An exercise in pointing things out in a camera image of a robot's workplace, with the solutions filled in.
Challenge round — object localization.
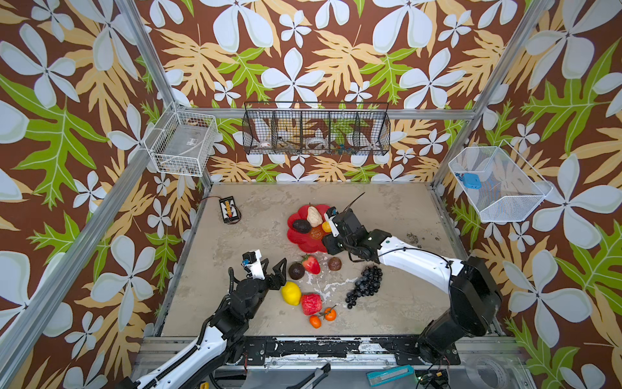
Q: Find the black fake grape bunch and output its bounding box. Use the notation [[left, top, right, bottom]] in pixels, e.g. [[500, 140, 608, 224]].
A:
[[345, 265, 383, 310]]

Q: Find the cream fake garlic bulb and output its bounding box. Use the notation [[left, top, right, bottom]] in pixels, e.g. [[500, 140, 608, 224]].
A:
[[306, 206, 324, 228]]

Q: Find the dark fake avocado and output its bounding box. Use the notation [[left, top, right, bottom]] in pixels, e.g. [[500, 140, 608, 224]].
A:
[[292, 219, 313, 234]]

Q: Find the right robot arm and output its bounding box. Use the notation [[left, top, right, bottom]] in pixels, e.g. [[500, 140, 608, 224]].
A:
[[322, 207, 501, 363]]

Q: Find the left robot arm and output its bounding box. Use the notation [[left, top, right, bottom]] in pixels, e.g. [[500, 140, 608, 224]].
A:
[[115, 251, 287, 388]]

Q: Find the yellow fake lemon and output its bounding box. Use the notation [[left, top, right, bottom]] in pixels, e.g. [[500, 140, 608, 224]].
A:
[[280, 281, 302, 306]]

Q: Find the dark purple passion fruit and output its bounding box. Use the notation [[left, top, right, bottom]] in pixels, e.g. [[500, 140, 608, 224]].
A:
[[288, 262, 306, 280]]

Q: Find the brown fake fig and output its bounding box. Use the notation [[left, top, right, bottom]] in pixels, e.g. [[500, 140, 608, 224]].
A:
[[327, 257, 342, 272]]

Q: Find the red fake strawberry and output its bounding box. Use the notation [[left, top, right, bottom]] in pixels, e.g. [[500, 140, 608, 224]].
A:
[[301, 254, 322, 275]]

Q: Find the red fake pomegranate piece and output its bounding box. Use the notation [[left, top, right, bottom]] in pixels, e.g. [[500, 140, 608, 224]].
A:
[[301, 293, 323, 316]]

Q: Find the red flower-shaped fruit bowl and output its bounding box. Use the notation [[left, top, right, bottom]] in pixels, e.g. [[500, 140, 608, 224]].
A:
[[287, 205, 332, 254]]

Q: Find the orange mandarin left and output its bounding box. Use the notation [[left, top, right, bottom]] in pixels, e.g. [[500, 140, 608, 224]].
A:
[[309, 315, 322, 328]]

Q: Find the orange mandarin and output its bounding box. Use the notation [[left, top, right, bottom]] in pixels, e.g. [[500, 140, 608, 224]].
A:
[[323, 307, 337, 322], [309, 315, 322, 328]]

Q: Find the black charger board with connectors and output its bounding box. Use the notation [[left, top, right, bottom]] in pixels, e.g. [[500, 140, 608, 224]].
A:
[[219, 196, 241, 225]]

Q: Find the orange mandarin right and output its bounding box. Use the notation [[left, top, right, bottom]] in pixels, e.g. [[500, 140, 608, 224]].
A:
[[323, 307, 337, 322]]

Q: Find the blue object in basket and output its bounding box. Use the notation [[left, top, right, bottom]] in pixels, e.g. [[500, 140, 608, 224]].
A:
[[459, 173, 482, 191]]

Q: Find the teal box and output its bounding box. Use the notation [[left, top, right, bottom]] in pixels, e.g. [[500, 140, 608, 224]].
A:
[[366, 366, 417, 389]]

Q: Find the white mesh basket right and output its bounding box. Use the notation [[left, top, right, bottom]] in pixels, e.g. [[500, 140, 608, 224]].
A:
[[449, 141, 553, 224]]

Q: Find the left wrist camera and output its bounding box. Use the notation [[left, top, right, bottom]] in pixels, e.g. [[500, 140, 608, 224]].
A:
[[241, 250, 265, 280]]

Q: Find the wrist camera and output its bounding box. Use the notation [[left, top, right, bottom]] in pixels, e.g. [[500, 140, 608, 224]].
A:
[[324, 207, 340, 238], [241, 250, 265, 280]]

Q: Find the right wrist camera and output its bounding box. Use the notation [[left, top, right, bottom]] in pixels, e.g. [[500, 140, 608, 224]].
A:
[[324, 207, 340, 238]]

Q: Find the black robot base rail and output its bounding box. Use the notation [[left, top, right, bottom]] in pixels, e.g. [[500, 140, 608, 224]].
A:
[[241, 335, 461, 366]]

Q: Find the white wire basket left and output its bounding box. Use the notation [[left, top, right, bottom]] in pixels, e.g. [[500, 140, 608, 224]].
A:
[[145, 104, 219, 178]]

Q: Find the black wire basket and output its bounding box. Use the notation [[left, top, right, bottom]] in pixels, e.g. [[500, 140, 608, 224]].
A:
[[241, 101, 391, 156]]

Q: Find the aluminium corner frame post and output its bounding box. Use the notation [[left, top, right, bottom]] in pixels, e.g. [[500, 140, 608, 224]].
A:
[[115, 1, 213, 193]]

